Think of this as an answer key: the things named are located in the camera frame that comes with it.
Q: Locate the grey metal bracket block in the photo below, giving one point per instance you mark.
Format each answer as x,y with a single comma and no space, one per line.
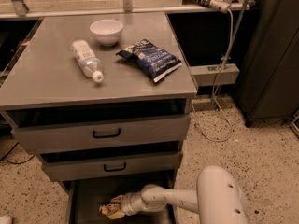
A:
209,75

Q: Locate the black middle drawer handle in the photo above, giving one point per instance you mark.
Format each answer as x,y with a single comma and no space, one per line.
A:
114,167

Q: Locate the white round plug device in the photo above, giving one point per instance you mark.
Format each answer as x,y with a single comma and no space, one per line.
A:
219,5

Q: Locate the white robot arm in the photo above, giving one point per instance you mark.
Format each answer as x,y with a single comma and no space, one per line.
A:
217,199

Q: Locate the grey drawer cabinet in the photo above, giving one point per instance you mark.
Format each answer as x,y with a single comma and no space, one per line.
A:
47,87

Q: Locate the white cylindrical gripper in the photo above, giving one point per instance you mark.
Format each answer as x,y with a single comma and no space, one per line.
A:
130,204

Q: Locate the middle grey drawer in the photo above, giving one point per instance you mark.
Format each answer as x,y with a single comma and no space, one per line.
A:
141,163

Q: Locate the clear plastic water bottle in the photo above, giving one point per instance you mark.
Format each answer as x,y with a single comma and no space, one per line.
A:
89,64

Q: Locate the white ceramic bowl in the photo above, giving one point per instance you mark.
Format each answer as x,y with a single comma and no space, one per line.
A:
107,32

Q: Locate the blue chip bag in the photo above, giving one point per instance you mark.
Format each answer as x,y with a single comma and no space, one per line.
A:
154,61

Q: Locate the dark cabinet on right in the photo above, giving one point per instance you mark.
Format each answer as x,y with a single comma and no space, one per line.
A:
268,85

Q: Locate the bottom grey open drawer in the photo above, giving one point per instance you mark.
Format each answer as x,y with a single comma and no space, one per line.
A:
87,195

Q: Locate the black top drawer handle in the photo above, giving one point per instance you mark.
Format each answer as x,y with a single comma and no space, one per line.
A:
106,134

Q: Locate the grey back counter shelf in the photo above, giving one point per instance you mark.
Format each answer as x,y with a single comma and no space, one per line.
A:
93,3

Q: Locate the white object bottom left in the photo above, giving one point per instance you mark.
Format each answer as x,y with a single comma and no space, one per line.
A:
6,219

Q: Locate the top grey drawer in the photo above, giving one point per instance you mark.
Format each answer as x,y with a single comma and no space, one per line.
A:
78,136

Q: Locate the black drawer handle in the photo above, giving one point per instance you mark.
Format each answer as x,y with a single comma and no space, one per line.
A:
106,134
114,167

